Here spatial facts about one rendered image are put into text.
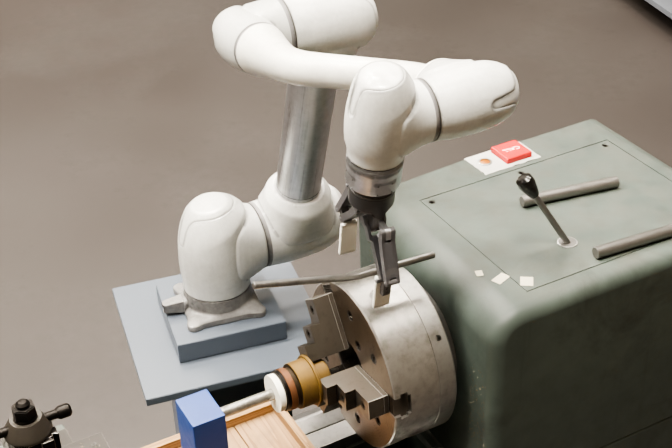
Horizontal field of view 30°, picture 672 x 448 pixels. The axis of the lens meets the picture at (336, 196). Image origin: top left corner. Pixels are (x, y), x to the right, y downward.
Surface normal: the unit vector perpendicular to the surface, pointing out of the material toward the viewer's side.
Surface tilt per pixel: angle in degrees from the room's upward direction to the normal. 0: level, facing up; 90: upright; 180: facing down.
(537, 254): 0
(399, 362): 57
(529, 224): 0
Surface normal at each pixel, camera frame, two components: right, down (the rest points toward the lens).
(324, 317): 0.37, -0.11
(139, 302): -0.04, -0.85
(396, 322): 0.22, -0.48
